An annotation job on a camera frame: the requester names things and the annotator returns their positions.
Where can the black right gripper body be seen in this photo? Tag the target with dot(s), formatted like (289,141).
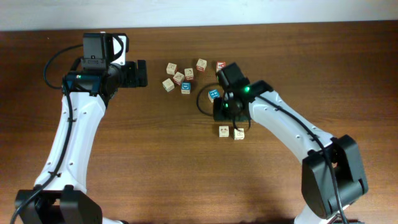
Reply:
(223,112)

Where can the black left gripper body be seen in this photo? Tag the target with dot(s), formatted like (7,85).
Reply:
(128,74)

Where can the wooden block blue side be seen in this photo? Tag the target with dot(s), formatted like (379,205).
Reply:
(213,94)

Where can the wooden block letter I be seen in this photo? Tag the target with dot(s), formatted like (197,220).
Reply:
(223,131)

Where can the wooden block letter K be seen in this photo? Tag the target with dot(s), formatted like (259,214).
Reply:
(238,134)

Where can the wooden block blue D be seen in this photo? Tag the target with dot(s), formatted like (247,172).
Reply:
(186,88)

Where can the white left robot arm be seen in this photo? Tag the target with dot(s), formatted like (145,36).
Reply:
(59,193)

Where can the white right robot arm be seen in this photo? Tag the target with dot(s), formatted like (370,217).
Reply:
(333,175)

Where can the wooden block green V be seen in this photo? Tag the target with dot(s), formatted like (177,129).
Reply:
(168,85)

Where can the wooden block plain I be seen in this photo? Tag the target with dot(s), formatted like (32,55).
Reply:
(171,68)

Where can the wooden block red leaf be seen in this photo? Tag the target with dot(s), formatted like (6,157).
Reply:
(178,78)

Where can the wooden block red A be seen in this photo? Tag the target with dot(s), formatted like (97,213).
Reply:
(220,65)

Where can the wooden block red top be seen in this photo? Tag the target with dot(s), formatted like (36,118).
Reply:
(189,74)

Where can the wooden block red E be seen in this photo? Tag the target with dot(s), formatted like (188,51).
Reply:
(201,65)

